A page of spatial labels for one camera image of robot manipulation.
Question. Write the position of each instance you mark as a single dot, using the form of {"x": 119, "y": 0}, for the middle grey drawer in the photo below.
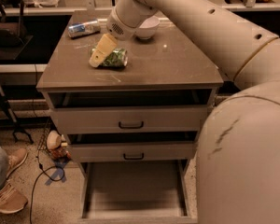
{"x": 132, "y": 151}

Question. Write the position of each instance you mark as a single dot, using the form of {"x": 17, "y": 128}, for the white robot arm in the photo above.
{"x": 238, "y": 156}

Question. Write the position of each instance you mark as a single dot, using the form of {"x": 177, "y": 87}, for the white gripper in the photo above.
{"x": 118, "y": 26}

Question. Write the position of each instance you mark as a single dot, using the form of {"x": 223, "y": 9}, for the grey three-drawer cabinet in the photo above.
{"x": 166, "y": 70}

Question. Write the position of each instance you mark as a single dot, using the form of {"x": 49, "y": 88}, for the small toy objects on floor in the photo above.
{"x": 56, "y": 146}

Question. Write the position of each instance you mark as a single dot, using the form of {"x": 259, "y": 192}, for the black tripod leg left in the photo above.
{"x": 5, "y": 106}

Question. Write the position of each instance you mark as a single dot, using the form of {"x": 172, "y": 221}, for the tan sneaker far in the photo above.
{"x": 16, "y": 159}

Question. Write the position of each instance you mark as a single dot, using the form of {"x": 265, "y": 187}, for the blue silver soda can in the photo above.
{"x": 84, "y": 28}

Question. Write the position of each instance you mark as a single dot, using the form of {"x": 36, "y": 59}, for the white ceramic bowl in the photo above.
{"x": 148, "y": 28}

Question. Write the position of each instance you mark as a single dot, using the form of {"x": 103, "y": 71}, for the open bottom grey drawer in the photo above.
{"x": 135, "y": 192}

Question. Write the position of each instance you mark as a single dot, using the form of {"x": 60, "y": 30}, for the top grey drawer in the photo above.
{"x": 151, "y": 119}

